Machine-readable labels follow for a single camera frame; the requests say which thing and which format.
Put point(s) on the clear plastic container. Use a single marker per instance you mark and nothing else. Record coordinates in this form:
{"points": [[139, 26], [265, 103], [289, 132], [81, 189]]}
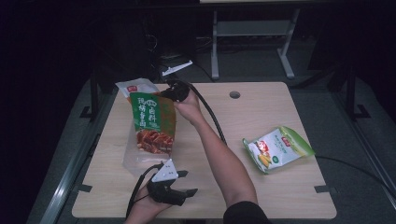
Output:
{"points": [[134, 161]]}

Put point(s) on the black sleeve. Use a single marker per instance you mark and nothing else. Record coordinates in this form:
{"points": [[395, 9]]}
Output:
{"points": [[246, 214]]}

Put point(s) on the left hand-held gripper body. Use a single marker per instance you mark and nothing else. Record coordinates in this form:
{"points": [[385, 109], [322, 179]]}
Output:
{"points": [[165, 186]]}

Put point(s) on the white metal desk frame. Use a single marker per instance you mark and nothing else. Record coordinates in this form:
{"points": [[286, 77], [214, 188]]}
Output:
{"points": [[214, 46]]}

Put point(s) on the green and red seasoning packet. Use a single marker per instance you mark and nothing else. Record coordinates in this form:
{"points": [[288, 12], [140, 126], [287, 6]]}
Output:
{"points": [[152, 121]]}

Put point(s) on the white and green corn packet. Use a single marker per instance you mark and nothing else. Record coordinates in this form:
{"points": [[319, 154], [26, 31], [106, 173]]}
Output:
{"points": [[280, 149]]}

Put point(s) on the person's left hand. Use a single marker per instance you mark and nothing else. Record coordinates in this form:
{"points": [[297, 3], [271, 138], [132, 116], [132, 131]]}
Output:
{"points": [[143, 210]]}

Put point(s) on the aluminium floor rail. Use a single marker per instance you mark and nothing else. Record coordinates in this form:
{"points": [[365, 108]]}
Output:
{"points": [[67, 183], [364, 137]]}

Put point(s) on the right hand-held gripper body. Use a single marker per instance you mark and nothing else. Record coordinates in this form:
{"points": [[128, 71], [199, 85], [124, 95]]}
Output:
{"points": [[180, 90]]}

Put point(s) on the person's right hand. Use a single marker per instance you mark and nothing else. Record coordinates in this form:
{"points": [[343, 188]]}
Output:
{"points": [[188, 110]]}

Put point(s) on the black metal stand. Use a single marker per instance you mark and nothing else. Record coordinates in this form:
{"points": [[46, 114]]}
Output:
{"points": [[351, 93], [94, 96]]}

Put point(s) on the white packet with red label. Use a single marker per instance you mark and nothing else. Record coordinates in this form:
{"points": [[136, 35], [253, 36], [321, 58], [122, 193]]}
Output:
{"points": [[137, 87]]}

